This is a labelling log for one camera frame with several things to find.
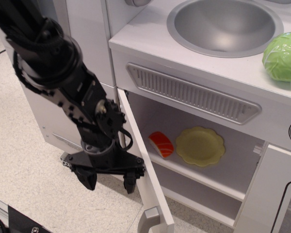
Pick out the silver sink bowl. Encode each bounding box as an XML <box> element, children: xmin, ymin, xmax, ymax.
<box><xmin>167</xmin><ymin>0</ymin><xmax>284</xmax><ymax>58</ymax></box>

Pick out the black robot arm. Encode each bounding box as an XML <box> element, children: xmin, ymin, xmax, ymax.
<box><xmin>0</xmin><ymin>0</ymin><xmax>145</xmax><ymax>193</ymax></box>

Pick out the aluminium extrusion frame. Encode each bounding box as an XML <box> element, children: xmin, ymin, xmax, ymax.
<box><xmin>60</xmin><ymin>152</ymin><xmax>71</xmax><ymax>168</ymax></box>

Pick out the silver fridge emblem trim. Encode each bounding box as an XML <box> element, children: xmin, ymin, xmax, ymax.
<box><xmin>52</xmin><ymin>133</ymin><xmax>83</xmax><ymax>151</ymax></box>

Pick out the orange toy salmon sushi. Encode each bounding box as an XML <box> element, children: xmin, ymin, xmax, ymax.
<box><xmin>148</xmin><ymin>131</ymin><xmax>174</xmax><ymax>158</ymax></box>

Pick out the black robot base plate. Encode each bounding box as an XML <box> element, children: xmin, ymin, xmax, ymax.
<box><xmin>0</xmin><ymin>206</ymin><xmax>50</xmax><ymax>233</ymax></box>

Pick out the white oven door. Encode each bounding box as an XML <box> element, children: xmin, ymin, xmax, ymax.
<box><xmin>234</xmin><ymin>145</ymin><xmax>291</xmax><ymax>233</ymax></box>

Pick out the green toy cabbage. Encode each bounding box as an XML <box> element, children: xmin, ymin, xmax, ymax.
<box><xmin>262</xmin><ymin>32</ymin><xmax>291</xmax><ymax>83</ymax></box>

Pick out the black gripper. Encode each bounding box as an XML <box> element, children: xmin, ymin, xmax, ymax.
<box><xmin>68</xmin><ymin>140</ymin><xmax>145</xmax><ymax>194</ymax></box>

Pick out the white cabinet door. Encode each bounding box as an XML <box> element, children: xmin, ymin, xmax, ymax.
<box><xmin>118</xmin><ymin>89</ymin><xmax>175</xmax><ymax>233</ymax></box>

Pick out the grey cabinet door handle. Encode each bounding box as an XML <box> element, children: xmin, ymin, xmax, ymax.
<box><xmin>137</xmin><ymin>206</ymin><xmax>161</xmax><ymax>233</ymax></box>

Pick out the white toy kitchen cabinet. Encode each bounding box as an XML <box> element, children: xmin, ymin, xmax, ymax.
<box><xmin>0</xmin><ymin>0</ymin><xmax>291</xmax><ymax>233</ymax></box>

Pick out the grey vent grille panel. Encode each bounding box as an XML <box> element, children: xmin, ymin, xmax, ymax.
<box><xmin>126</xmin><ymin>63</ymin><xmax>262</xmax><ymax>125</ymax></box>

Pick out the yellow toy plate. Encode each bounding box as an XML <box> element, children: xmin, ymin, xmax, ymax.
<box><xmin>176</xmin><ymin>126</ymin><xmax>226</xmax><ymax>167</ymax></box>

